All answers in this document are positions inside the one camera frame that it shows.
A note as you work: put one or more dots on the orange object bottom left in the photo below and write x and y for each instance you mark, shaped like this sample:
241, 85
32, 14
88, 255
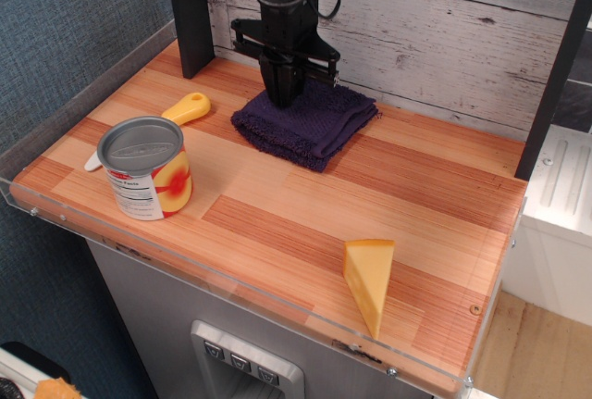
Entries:
56, 389

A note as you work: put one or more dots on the yellow cheese wedge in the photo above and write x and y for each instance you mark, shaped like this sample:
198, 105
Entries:
367, 267

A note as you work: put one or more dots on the tin can with red-yellow label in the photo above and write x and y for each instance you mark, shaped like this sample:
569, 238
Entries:
159, 194

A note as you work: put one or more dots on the dark purple cloth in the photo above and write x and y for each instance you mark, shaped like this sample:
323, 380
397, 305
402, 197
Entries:
312, 130

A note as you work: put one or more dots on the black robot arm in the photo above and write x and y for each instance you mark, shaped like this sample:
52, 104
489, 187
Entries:
288, 47

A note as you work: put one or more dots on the dark left frame post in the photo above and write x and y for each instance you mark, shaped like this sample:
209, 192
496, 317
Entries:
196, 47

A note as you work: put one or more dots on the dark frame post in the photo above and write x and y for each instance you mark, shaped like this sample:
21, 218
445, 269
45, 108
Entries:
570, 42
196, 47

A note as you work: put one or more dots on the grey cabinet with dispenser panel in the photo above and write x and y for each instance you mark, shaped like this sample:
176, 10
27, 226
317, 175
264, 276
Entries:
197, 342

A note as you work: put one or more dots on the white black device bottom left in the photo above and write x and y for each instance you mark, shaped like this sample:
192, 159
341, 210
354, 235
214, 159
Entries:
26, 367

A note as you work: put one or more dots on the dark right frame post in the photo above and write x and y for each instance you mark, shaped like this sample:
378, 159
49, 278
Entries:
570, 42

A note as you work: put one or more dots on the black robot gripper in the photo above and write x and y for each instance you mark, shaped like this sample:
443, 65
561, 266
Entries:
285, 39

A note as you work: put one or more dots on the clear acrylic table guard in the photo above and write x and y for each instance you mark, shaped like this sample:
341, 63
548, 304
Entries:
273, 233

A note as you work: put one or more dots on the white toy sink unit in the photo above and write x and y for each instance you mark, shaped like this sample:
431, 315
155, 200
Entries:
549, 261

